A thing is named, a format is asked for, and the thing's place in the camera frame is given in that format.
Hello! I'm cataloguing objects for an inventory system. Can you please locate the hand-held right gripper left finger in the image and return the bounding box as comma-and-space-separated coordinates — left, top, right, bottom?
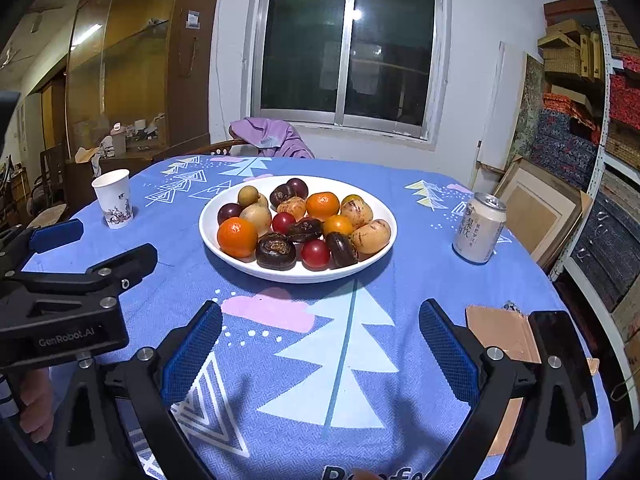
49, 300, 224, 480

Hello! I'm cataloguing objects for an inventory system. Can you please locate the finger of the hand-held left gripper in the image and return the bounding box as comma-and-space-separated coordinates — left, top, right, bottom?
0, 243, 159, 319
0, 218, 85, 282

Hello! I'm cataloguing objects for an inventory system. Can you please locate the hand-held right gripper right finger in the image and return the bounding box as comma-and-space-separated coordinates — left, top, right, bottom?
418, 298, 590, 480

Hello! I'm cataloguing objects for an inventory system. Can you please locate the large orange mandarin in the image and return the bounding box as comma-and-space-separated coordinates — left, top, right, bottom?
217, 216, 259, 259

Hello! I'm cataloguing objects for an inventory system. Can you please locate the dark brown water chestnut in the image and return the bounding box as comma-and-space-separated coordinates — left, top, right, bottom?
255, 232, 298, 271
269, 183, 296, 209
325, 231, 360, 268
286, 217, 324, 244

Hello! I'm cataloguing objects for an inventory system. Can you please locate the large tan potato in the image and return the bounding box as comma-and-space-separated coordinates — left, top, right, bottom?
351, 219, 392, 255

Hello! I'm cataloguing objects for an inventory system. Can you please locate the white oval plate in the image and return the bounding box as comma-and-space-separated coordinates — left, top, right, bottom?
198, 175, 398, 284

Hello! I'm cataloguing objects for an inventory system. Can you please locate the small red plum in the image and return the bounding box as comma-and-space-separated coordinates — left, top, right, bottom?
301, 239, 332, 269
271, 211, 297, 235

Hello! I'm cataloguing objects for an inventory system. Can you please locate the small orange mandarin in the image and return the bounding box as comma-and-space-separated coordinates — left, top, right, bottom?
322, 214, 354, 238

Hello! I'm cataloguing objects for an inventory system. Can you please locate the person's left hand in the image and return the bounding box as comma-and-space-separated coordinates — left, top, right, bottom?
20, 367, 54, 444

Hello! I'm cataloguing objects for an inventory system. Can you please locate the rose gold wallet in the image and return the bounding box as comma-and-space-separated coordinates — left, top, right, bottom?
466, 305, 601, 456

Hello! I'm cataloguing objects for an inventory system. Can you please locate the white printed paper cup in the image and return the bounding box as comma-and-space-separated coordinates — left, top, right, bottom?
91, 169, 135, 230

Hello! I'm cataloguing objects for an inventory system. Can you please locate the blue printed tablecloth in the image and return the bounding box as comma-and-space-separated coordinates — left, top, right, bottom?
22, 156, 618, 480

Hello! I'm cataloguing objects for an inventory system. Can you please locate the black smartphone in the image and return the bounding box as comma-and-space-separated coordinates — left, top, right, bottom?
529, 311, 599, 426

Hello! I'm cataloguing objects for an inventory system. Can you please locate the white drink can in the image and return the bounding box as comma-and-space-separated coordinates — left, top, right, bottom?
452, 192, 507, 264

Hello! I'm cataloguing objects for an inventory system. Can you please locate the wooden chair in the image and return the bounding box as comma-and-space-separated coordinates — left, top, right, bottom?
192, 124, 261, 158

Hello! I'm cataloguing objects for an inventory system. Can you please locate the wooden glass cabinet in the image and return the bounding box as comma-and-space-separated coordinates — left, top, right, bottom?
65, 0, 226, 161

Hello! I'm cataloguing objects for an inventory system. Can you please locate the purple garment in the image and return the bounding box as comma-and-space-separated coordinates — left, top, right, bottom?
231, 117, 315, 160

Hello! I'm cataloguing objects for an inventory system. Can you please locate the stack of dark embossed boxes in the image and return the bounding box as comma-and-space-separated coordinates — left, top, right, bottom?
570, 195, 640, 311

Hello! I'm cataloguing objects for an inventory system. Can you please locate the stack of red blue boxes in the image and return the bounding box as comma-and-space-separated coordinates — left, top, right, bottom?
530, 92, 608, 191

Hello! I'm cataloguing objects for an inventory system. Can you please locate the white board panel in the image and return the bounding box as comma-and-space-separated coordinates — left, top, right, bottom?
472, 41, 526, 181

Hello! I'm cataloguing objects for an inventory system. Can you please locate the green patterned panel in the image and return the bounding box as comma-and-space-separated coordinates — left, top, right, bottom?
507, 54, 547, 163

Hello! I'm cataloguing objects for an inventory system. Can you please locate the sliding glass window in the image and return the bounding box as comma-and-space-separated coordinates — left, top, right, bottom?
248, 0, 452, 142

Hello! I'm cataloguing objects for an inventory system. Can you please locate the white metal shelf rack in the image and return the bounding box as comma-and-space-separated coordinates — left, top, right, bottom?
547, 0, 640, 431

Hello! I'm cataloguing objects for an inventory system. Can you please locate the stack of woven baskets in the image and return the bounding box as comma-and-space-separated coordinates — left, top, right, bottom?
537, 17, 608, 83

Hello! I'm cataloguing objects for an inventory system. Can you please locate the wooden picture frame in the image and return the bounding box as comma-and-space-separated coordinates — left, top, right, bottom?
492, 157, 593, 268

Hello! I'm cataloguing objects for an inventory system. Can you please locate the hanging cord loop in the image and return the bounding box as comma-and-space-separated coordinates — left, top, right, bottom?
177, 35, 201, 78

